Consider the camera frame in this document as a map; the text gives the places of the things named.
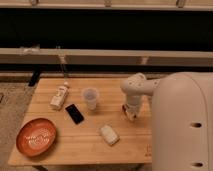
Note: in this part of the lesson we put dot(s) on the white rectangular sponge pack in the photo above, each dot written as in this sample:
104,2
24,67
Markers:
109,135

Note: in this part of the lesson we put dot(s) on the orange bowl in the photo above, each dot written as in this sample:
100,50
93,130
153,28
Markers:
36,137

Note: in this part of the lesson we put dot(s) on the clear plastic cup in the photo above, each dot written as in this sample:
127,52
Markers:
90,97

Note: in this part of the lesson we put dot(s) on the white bottle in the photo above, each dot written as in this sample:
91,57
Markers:
58,99

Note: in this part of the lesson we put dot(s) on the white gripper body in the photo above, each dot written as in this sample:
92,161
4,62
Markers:
133,111

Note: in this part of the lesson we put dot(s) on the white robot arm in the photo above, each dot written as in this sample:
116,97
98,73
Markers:
181,117

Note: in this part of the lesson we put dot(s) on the black smartphone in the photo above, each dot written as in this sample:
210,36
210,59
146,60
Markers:
74,113

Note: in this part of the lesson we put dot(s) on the grey metal rail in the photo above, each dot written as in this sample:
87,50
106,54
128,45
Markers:
105,57

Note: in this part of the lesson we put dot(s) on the wooden table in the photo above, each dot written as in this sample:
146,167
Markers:
82,143

